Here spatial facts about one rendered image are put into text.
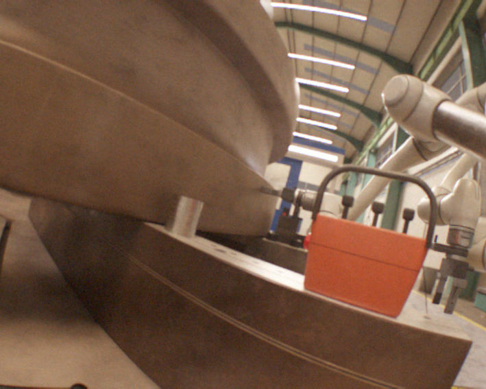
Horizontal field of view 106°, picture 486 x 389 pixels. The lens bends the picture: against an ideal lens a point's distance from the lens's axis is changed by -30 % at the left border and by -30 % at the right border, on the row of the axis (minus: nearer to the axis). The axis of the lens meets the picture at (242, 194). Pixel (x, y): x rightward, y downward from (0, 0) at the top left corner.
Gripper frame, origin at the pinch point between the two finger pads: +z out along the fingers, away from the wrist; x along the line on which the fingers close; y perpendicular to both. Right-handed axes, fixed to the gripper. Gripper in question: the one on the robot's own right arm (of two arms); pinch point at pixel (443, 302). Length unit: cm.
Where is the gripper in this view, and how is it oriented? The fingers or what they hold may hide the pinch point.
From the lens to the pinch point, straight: 89.3
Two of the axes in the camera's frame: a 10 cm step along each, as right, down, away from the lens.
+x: 4.1, 1.8, 8.9
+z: -2.8, 9.6, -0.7
